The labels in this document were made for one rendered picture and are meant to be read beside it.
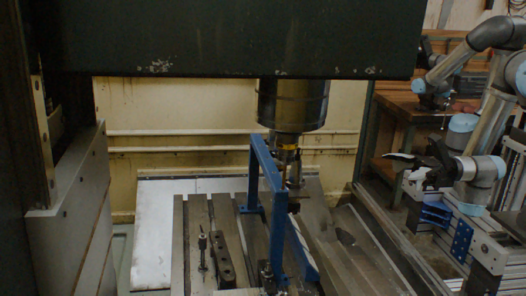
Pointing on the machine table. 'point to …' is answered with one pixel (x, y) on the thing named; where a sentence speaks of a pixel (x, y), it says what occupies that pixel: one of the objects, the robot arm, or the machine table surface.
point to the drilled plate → (258, 291)
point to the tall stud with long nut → (202, 250)
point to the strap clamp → (263, 265)
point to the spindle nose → (290, 104)
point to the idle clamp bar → (224, 282)
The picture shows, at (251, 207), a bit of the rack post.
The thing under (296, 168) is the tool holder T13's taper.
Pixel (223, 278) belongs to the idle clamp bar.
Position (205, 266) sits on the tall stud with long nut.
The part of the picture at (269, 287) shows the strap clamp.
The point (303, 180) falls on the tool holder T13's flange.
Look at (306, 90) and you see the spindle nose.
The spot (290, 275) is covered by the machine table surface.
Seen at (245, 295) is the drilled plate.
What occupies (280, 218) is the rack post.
